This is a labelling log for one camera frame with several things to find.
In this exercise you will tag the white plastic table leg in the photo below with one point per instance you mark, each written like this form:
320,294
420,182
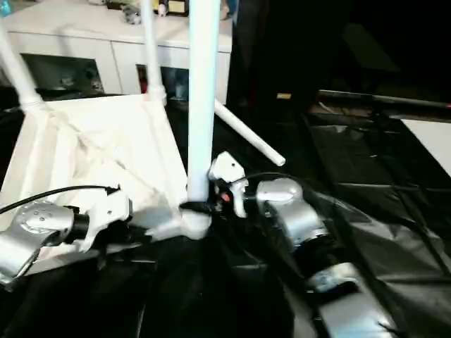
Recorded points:
17,63
203,84
250,134
151,42

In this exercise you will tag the white plastic table top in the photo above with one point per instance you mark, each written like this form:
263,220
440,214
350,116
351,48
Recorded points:
91,148

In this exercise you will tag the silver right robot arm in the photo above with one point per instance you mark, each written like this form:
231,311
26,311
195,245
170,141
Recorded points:
296,218

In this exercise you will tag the black work surface mat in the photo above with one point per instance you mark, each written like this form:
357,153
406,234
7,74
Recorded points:
380,232

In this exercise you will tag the dark black cabinet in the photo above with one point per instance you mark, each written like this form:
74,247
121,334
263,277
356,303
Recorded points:
338,39

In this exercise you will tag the small grey cabinet ornament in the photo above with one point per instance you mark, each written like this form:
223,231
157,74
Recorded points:
130,10

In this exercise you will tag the white glass-door cabinet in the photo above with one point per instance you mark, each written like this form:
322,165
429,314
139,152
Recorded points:
70,28

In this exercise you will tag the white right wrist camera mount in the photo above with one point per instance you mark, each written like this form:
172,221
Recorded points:
229,172

